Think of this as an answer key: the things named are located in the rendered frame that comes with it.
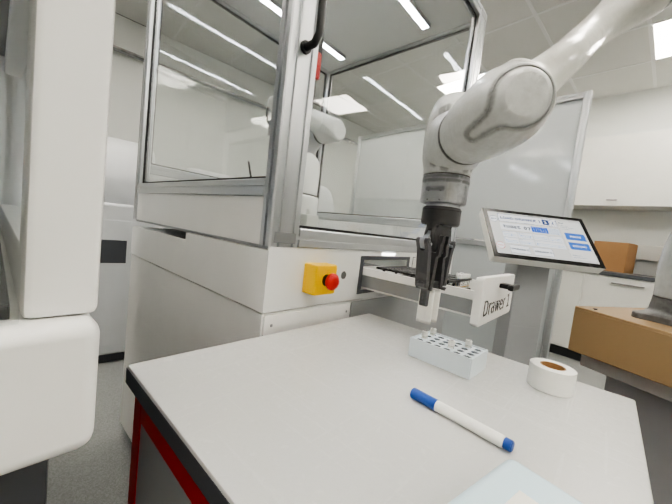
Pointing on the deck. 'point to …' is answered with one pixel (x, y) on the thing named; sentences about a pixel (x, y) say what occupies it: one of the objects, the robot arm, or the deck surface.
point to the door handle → (316, 29)
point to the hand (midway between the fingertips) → (428, 305)
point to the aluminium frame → (214, 203)
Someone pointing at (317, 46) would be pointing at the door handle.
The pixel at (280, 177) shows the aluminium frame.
